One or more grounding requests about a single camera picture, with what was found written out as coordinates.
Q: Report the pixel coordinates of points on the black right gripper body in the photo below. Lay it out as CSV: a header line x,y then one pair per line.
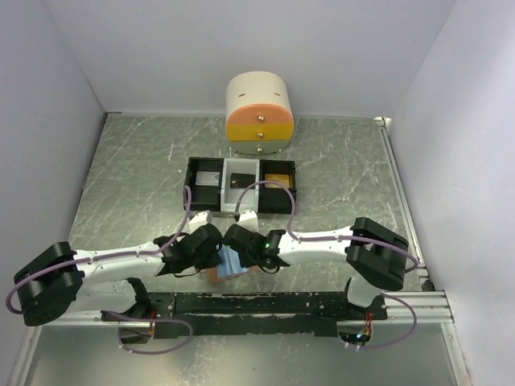
x,y
247,260

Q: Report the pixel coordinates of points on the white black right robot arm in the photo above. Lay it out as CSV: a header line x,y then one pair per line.
x,y
377,255

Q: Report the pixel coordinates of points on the black card in tray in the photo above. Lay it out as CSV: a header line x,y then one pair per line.
x,y
241,180

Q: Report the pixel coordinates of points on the aluminium rail front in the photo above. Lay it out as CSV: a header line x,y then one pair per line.
x,y
429,307

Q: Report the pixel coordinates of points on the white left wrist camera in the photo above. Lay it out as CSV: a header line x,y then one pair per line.
x,y
200,219

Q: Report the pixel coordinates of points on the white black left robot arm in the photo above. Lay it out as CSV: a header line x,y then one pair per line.
x,y
62,280

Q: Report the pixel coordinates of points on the three-compartment black white tray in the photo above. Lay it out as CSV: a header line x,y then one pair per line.
x,y
225,184

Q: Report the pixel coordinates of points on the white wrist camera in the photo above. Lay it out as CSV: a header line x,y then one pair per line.
x,y
249,220
200,219

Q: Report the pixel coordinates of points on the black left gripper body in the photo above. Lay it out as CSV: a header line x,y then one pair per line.
x,y
203,260

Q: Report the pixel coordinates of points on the gold card in tray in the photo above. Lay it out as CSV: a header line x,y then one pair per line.
x,y
274,181

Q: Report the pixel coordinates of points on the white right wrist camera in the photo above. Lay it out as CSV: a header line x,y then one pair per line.
x,y
249,220

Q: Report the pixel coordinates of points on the white card in tray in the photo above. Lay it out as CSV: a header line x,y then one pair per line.
x,y
207,178

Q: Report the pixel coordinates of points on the orange leather card holder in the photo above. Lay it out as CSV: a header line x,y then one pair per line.
x,y
230,267

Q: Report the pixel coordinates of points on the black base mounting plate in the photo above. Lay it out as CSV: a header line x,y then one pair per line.
x,y
316,313

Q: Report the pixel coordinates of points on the round cream drawer cabinet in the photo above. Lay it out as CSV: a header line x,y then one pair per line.
x,y
258,116

